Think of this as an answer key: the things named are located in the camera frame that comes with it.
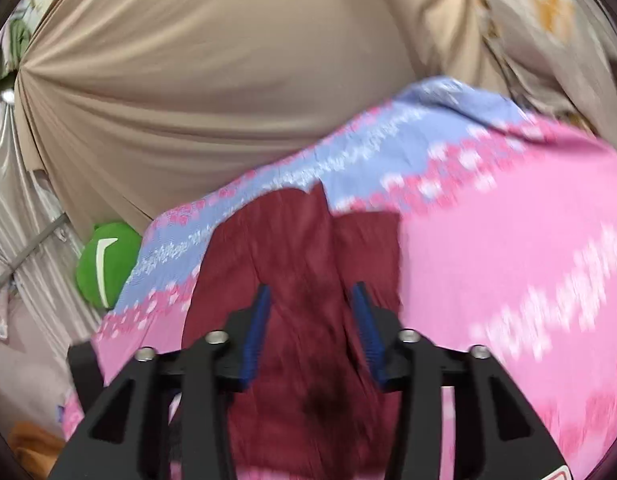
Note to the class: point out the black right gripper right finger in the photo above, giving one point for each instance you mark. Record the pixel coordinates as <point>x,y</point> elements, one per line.
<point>463,402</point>

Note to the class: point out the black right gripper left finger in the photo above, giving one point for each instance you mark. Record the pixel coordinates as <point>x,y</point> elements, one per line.
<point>126,434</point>

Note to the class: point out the maroon puffer jacket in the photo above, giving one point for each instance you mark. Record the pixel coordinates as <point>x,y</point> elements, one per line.
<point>313,409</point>

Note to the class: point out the green round pillow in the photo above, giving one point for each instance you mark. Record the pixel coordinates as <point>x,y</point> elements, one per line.
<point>106,262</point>

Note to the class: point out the silver satin curtain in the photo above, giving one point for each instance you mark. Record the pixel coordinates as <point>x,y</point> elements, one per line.
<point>41,311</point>

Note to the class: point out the pink blue floral bedsheet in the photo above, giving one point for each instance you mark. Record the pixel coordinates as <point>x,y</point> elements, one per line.
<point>506,236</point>

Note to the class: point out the beige fabric headboard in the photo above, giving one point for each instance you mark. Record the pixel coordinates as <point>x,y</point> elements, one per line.
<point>133,107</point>

